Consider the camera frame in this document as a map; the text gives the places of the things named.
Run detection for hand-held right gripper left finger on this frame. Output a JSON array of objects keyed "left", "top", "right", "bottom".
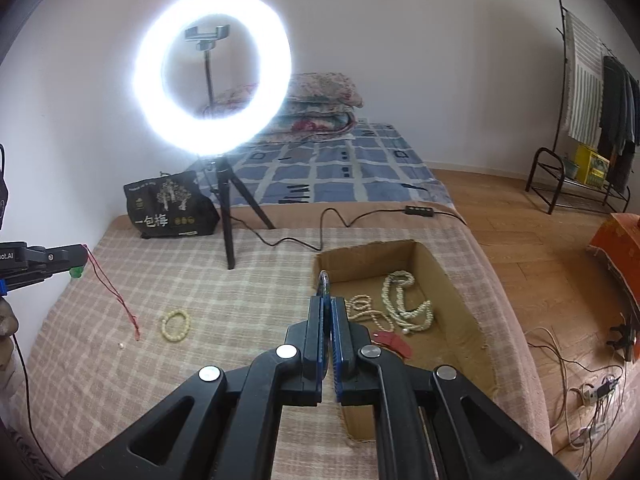
[{"left": 65, "top": 296, "right": 331, "bottom": 480}]

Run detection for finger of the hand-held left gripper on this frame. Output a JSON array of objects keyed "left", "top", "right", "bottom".
[
  {"left": 27, "top": 243, "right": 90, "bottom": 264},
  {"left": 6, "top": 260, "right": 87, "bottom": 292}
]

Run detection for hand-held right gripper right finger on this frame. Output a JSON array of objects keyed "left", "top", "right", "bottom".
[{"left": 330, "top": 297, "right": 576, "bottom": 480}]

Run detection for green pendant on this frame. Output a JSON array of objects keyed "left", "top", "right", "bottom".
[{"left": 68, "top": 243, "right": 142, "bottom": 342}]

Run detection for thin pearl necklace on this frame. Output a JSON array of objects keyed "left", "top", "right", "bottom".
[{"left": 347, "top": 293, "right": 396, "bottom": 329}]

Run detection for red strap wristwatch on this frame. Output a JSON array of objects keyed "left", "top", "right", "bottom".
[{"left": 369, "top": 329, "right": 414, "bottom": 361}]

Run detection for black bangle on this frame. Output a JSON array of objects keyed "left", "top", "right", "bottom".
[{"left": 317, "top": 269, "right": 334, "bottom": 307}]

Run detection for thick pearl necklace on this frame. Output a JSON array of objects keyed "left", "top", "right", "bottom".
[{"left": 380, "top": 270, "right": 435, "bottom": 334}]

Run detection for cardboard box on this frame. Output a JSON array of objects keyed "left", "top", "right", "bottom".
[{"left": 313, "top": 239, "right": 501, "bottom": 442}]

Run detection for person's left hand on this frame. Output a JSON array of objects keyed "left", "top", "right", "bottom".
[{"left": 0, "top": 297, "right": 20, "bottom": 337}]

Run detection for black printed bag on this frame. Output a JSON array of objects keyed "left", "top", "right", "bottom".
[{"left": 123, "top": 170, "right": 221, "bottom": 241}]

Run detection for pink plaid blanket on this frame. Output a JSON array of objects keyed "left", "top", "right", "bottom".
[{"left": 10, "top": 214, "right": 501, "bottom": 480}]

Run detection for black tripod stand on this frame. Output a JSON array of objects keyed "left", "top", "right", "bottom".
[{"left": 197, "top": 155, "right": 276, "bottom": 271}]

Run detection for blue patterned bed sheet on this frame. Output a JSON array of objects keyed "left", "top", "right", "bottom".
[{"left": 192, "top": 122, "right": 459, "bottom": 209}]

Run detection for folded floral quilt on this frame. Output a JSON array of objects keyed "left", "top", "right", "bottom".
[{"left": 200, "top": 85, "right": 359, "bottom": 147}]

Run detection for floral pillow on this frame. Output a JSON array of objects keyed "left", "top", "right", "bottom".
[{"left": 284, "top": 72, "right": 365, "bottom": 111}]

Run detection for black metal clothes rack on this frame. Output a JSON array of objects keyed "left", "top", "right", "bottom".
[{"left": 524, "top": 0, "right": 640, "bottom": 216}]

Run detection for black phone holder on rod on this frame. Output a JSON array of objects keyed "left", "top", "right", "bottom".
[{"left": 183, "top": 24, "right": 232, "bottom": 117}]

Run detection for white power strip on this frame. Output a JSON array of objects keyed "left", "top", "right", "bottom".
[{"left": 579, "top": 379, "right": 622, "bottom": 407}]

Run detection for black clamp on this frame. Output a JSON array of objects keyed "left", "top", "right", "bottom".
[{"left": 607, "top": 322, "right": 640, "bottom": 364}]

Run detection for yellow box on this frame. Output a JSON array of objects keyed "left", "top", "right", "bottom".
[{"left": 572, "top": 143, "right": 611, "bottom": 189}]

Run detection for striped towel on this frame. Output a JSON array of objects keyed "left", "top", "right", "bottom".
[{"left": 558, "top": 10, "right": 609, "bottom": 146}]

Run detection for dark hanging clothes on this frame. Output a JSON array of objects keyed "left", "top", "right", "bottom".
[{"left": 597, "top": 55, "right": 640, "bottom": 192}]

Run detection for thin black cable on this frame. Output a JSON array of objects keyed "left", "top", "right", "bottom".
[{"left": 10, "top": 332, "right": 39, "bottom": 442}]

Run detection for cream beaded bracelet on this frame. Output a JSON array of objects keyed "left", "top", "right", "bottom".
[{"left": 159, "top": 308, "right": 193, "bottom": 344}]

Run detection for black cable with remote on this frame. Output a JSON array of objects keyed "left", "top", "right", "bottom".
[{"left": 240, "top": 203, "right": 469, "bottom": 254}]

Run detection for white ring light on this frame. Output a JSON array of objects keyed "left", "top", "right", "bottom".
[{"left": 132, "top": 0, "right": 294, "bottom": 156}]

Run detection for tangle of floor cables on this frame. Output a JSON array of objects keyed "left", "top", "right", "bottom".
[{"left": 527, "top": 326, "right": 632, "bottom": 457}]

